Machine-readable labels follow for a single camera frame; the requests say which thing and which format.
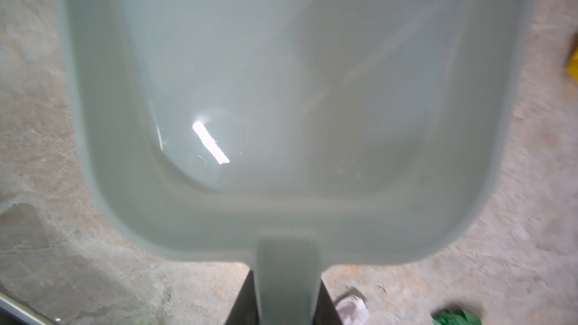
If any green crumpled paper scrap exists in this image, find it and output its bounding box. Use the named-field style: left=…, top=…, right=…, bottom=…
left=432, top=308, right=482, bottom=325

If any white paper scrap front left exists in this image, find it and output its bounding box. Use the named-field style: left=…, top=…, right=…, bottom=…
left=336, top=295, right=370, bottom=325

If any pale green dustpan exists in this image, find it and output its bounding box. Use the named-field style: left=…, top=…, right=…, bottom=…
left=54, top=0, right=535, bottom=324

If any small yellow paper scrap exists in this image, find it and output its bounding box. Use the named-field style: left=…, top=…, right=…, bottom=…
left=566, top=48, right=578, bottom=82

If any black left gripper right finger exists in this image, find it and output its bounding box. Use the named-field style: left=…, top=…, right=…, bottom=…
left=315, top=281, right=343, bottom=325

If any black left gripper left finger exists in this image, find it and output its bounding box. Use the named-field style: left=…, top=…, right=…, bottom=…
left=224, top=270, right=259, bottom=325

